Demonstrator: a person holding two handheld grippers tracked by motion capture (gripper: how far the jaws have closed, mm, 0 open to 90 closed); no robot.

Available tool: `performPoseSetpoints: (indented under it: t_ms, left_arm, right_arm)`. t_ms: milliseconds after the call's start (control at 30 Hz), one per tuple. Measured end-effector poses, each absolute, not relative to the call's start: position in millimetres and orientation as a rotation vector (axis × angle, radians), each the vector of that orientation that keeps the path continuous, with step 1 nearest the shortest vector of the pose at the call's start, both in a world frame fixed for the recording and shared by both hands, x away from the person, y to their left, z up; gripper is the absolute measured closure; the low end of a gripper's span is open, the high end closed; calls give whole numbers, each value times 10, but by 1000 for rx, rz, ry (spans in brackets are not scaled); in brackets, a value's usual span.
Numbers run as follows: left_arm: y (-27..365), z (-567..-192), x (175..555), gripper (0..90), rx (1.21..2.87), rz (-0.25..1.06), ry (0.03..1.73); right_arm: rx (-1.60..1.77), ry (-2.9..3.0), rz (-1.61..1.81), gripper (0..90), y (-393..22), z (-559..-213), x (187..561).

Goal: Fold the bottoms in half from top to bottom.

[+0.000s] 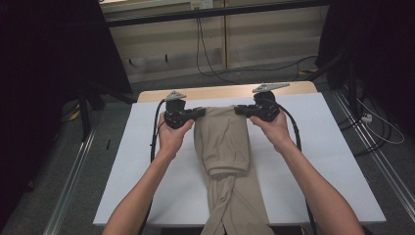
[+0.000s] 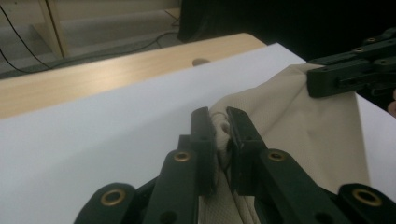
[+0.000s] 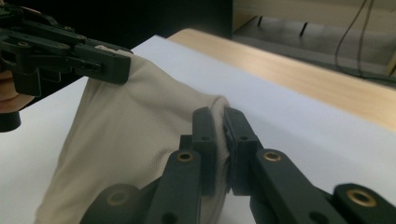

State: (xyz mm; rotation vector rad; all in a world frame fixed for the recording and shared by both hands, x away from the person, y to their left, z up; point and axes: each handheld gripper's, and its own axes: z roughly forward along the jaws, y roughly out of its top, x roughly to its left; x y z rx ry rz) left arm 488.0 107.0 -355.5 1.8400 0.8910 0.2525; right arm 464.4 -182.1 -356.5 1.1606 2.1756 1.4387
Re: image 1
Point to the person's left hand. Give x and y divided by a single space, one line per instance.
171 138

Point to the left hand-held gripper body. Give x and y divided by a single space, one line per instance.
176 114

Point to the person's right hand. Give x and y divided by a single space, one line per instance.
277 133

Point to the dark curtain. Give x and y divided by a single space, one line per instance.
375 49
42 65

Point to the small black floor object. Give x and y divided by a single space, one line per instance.
108 144

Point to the white power strip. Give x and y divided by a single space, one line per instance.
366 117

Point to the black stand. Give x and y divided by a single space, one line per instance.
85 114
350 81

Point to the beige pants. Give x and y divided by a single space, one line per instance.
225 147

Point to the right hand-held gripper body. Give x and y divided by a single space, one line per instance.
266 107

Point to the black metal crossbar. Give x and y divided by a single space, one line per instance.
212 13

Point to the white wall outlet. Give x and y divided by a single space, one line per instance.
202 4

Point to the white table mat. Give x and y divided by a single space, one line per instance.
326 169

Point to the aluminium floor rail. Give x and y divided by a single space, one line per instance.
375 156
70 182

